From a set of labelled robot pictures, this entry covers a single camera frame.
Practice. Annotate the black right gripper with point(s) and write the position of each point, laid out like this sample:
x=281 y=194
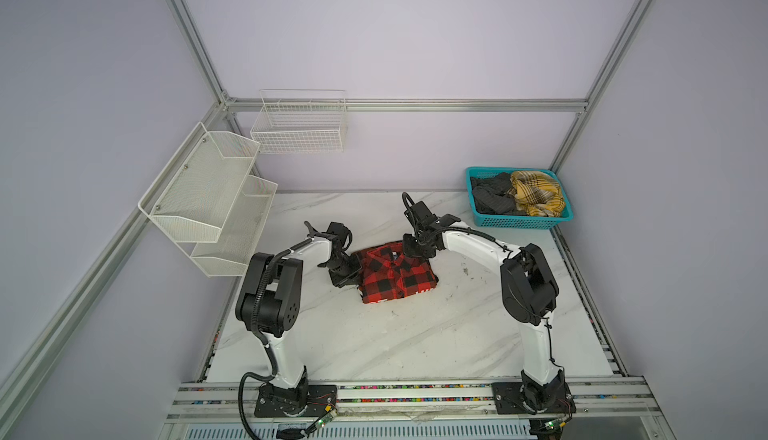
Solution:
x=409 y=252

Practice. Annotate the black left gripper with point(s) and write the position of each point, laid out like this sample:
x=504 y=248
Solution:
x=351 y=277

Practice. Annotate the red black plaid shirt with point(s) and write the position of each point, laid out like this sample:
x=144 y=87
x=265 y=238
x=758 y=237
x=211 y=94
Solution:
x=389 y=274

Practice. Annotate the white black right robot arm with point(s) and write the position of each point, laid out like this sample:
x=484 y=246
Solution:
x=529 y=294

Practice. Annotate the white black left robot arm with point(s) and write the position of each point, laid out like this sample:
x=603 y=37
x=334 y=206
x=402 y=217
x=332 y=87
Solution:
x=269 y=298

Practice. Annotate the dark grey shirt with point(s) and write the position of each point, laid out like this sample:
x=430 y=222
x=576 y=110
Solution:
x=491 y=195

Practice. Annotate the teal plastic basket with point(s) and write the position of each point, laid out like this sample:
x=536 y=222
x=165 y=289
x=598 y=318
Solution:
x=521 y=220

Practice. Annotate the white mesh lower shelf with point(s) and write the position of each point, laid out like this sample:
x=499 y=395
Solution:
x=230 y=256

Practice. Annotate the yellow plaid shirt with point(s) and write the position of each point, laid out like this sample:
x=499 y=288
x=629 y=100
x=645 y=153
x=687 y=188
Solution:
x=537 y=193

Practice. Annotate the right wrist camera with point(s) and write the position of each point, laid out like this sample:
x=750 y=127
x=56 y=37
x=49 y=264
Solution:
x=420 y=216

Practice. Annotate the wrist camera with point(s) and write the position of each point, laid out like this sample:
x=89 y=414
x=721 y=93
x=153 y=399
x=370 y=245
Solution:
x=340 y=235
x=420 y=216

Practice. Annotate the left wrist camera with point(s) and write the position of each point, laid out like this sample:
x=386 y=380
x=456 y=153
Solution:
x=340 y=235

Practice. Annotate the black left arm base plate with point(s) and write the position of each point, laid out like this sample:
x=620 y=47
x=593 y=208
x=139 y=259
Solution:
x=308 y=401

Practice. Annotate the white wire basket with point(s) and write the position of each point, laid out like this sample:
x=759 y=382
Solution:
x=301 y=121

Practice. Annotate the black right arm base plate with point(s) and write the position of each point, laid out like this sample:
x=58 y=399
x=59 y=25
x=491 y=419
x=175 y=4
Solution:
x=507 y=399

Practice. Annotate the aluminium frame profile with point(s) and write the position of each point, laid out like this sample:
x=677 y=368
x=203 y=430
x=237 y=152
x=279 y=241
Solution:
x=26 y=380

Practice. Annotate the aluminium mounting rail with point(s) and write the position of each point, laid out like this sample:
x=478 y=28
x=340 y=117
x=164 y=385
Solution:
x=615 y=396

